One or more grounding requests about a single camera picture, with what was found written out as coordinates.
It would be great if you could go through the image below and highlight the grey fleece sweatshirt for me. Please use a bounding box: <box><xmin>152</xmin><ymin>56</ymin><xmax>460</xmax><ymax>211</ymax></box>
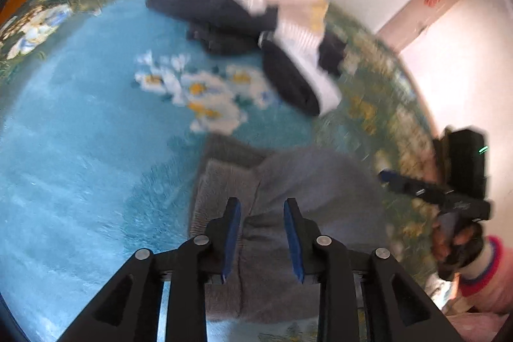
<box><xmin>189</xmin><ymin>134</ymin><xmax>388</xmax><ymax>324</ymax></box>

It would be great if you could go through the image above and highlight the pink sleeved right forearm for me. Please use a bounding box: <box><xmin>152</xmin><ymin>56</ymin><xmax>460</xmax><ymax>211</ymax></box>
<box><xmin>458</xmin><ymin>235</ymin><xmax>512</xmax><ymax>313</ymax></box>

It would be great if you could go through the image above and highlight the gloved right hand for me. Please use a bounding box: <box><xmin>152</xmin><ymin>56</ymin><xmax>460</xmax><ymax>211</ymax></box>
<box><xmin>431</xmin><ymin>213</ymin><xmax>484</xmax><ymax>281</ymax></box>

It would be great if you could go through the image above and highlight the navy and white garment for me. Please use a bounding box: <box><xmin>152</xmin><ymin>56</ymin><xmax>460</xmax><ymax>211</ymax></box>
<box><xmin>145</xmin><ymin>0</ymin><xmax>346</xmax><ymax>116</ymax></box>

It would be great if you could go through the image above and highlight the blue floral bed blanket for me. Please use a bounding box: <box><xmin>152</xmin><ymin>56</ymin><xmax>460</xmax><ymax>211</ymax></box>
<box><xmin>1</xmin><ymin>0</ymin><xmax>430</xmax><ymax>341</ymax></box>

